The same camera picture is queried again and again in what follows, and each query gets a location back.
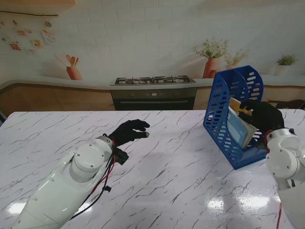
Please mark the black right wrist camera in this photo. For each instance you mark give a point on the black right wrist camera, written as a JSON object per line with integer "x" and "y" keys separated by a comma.
{"x": 261, "y": 143}

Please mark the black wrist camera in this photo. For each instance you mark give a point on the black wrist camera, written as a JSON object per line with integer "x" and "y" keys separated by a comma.
{"x": 261, "y": 143}
{"x": 121, "y": 156}

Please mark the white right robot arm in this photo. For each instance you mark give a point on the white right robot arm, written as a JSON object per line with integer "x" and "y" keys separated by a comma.
{"x": 286, "y": 162}

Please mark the blue paperback book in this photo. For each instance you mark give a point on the blue paperback book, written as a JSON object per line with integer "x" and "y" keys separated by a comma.
{"x": 236, "y": 131}

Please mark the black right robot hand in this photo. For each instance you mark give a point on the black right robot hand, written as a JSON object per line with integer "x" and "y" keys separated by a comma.
{"x": 264, "y": 117}

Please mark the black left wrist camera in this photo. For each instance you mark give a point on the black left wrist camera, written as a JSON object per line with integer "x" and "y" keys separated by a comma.
{"x": 121, "y": 156}

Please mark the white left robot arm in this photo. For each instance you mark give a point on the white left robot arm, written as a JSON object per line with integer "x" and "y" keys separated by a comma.
{"x": 69, "y": 183}

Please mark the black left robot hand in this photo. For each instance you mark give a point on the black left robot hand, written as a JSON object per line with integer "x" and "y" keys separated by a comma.
{"x": 127, "y": 132}

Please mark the yellow and white paperback book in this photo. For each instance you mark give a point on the yellow and white paperback book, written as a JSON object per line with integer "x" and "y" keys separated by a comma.
{"x": 240, "y": 107}

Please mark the blue perforated plastic file rack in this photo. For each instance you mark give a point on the blue perforated plastic file rack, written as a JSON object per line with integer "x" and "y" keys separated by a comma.
{"x": 219, "y": 95}

